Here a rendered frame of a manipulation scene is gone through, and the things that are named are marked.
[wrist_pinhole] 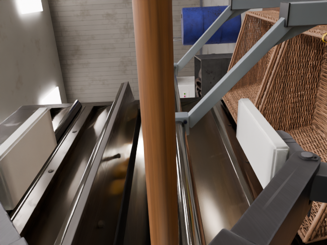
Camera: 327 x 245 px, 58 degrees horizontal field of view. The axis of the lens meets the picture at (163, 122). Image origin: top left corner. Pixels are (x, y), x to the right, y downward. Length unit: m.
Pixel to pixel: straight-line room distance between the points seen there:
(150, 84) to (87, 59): 9.41
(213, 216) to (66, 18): 8.94
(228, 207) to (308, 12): 0.61
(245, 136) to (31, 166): 0.13
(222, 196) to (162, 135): 0.79
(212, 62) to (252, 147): 3.48
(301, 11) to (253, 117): 0.47
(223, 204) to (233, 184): 0.09
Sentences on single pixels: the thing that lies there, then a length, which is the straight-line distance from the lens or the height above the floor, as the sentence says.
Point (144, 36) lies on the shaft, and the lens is 0.23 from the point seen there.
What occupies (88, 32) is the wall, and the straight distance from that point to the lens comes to 9.48.
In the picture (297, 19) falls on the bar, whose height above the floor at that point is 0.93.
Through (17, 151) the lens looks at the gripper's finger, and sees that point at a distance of 0.17.
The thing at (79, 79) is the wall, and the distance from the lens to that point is 9.87.
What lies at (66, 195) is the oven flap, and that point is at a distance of 1.12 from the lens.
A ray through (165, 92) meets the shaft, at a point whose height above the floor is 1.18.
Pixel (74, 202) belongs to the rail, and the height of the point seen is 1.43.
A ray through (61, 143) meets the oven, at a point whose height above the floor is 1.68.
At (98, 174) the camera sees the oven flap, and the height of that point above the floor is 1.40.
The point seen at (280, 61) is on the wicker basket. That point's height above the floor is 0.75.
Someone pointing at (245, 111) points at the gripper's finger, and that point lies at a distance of 0.19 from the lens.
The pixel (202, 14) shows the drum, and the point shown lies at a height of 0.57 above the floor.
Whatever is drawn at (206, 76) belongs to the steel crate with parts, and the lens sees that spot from 3.66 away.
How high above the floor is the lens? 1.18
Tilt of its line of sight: 1 degrees up
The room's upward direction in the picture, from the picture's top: 93 degrees counter-clockwise
